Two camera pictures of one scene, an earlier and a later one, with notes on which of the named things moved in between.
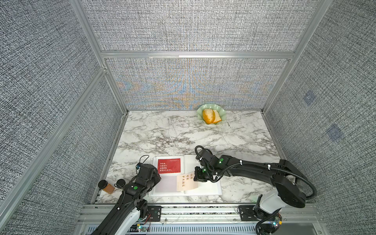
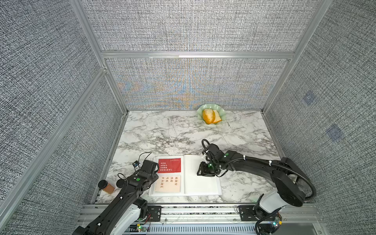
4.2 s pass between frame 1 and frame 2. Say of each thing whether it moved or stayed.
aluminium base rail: stayed
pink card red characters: moved
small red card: stayed
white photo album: stayed
